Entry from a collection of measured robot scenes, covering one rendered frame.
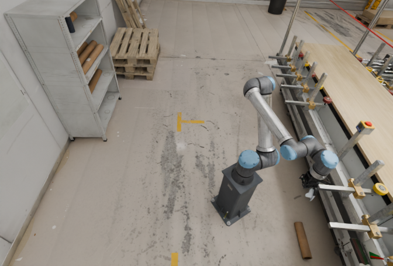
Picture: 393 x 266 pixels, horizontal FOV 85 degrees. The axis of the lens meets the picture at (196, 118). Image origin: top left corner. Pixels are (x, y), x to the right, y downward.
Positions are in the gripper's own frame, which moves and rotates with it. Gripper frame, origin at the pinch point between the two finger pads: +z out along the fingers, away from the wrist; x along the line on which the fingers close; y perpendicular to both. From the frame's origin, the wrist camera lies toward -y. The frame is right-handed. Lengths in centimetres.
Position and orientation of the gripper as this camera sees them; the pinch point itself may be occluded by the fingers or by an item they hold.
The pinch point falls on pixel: (306, 189)
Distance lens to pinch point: 165.2
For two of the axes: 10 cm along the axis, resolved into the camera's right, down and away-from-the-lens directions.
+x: 0.3, 7.0, -7.2
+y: -10.0, -0.2, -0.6
